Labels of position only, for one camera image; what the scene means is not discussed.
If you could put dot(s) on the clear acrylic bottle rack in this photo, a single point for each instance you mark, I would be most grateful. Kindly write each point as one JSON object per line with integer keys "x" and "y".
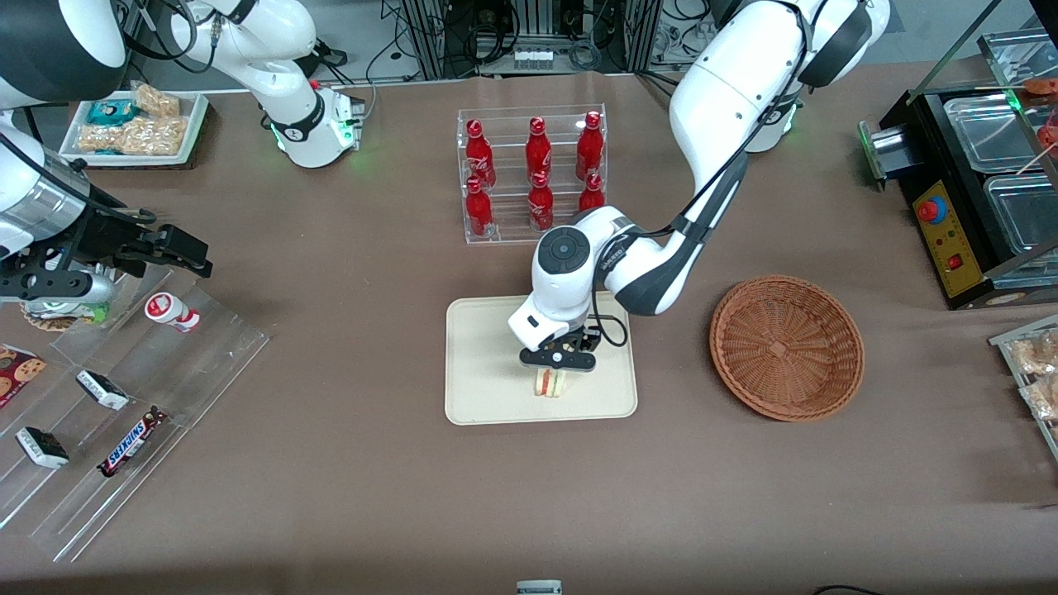
{"x": 512, "y": 165}

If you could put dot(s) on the white snack tray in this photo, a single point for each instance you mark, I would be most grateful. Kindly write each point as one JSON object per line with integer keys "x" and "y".
{"x": 194, "y": 124}

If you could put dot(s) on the white power strip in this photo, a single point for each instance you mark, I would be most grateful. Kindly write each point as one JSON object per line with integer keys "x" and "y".
{"x": 534, "y": 59}

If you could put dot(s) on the red sausage skewer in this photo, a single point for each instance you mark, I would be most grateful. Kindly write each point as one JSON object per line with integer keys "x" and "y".
{"x": 1043, "y": 85}

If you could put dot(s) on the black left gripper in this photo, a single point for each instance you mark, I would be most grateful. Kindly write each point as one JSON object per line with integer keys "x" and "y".
{"x": 583, "y": 339}

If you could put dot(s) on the cream plastic tray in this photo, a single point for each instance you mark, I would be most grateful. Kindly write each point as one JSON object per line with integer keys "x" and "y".
{"x": 488, "y": 372}

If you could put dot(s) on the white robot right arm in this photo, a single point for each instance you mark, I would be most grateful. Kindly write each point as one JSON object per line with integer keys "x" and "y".
{"x": 281, "y": 49}

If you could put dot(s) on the black food warmer machine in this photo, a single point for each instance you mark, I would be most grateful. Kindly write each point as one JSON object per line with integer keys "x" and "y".
{"x": 934, "y": 165}

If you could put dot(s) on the clear acrylic stepped display stand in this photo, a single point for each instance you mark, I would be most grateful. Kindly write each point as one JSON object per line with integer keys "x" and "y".
{"x": 198, "y": 364}

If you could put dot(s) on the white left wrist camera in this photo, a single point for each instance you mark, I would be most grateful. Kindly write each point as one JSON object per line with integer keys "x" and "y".
{"x": 537, "y": 326}

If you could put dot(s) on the black and white snack box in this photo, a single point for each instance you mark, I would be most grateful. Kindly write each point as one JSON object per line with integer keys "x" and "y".
{"x": 103, "y": 390}
{"x": 41, "y": 448}

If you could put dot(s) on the red cola bottle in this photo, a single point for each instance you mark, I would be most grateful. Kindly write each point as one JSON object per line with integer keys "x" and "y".
{"x": 478, "y": 208}
{"x": 589, "y": 145}
{"x": 538, "y": 149}
{"x": 592, "y": 195}
{"x": 478, "y": 154}
{"x": 540, "y": 202}

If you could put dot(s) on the teal snack pack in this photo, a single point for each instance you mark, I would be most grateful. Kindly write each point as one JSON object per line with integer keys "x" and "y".
{"x": 111, "y": 111}

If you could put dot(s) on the aluminium frame equipment rack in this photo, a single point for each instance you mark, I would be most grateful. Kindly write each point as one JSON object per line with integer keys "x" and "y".
{"x": 463, "y": 33}

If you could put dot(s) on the beige snack pack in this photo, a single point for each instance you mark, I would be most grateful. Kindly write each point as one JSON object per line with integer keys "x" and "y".
{"x": 1037, "y": 354}
{"x": 1043, "y": 398}

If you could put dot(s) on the red and white yogurt bottle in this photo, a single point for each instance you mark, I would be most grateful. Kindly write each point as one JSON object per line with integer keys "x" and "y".
{"x": 169, "y": 311}

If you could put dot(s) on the large brown wicker basket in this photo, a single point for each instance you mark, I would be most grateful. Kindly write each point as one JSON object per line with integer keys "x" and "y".
{"x": 785, "y": 347}

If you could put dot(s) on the clear tray with snacks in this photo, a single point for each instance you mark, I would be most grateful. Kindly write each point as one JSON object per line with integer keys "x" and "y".
{"x": 1004, "y": 347}

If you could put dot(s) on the red emergency stop button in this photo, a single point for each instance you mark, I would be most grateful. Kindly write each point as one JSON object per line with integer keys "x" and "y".
{"x": 931, "y": 211}

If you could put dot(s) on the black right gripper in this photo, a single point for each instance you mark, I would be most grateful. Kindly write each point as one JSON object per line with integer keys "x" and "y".
{"x": 109, "y": 234}

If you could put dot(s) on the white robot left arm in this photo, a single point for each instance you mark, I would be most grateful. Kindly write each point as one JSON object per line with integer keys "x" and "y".
{"x": 727, "y": 91}

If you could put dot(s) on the grey device at table edge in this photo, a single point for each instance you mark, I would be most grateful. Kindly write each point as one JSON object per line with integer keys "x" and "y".
{"x": 539, "y": 587}

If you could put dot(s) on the sandwich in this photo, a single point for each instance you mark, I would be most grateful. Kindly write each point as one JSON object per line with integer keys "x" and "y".
{"x": 552, "y": 384}

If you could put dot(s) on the small light wicker basket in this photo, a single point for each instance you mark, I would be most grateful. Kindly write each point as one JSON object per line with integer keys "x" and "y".
{"x": 50, "y": 319}

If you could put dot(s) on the Snickers chocolate bar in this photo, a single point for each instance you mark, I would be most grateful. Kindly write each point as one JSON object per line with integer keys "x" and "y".
{"x": 132, "y": 443}

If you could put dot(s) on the chocolate chip cookie pack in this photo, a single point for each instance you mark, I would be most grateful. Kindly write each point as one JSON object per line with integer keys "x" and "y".
{"x": 18, "y": 373}

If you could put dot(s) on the rice cracker pack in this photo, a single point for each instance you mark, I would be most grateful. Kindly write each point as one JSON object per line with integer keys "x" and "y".
{"x": 157, "y": 135}
{"x": 157, "y": 100}
{"x": 101, "y": 139}

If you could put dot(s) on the steel food pan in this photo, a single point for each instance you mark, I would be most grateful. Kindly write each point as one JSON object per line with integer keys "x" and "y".
{"x": 1029, "y": 215}
{"x": 992, "y": 132}

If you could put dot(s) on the green item in small basket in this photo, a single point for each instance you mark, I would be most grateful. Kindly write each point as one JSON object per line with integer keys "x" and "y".
{"x": 97, "y": 313}

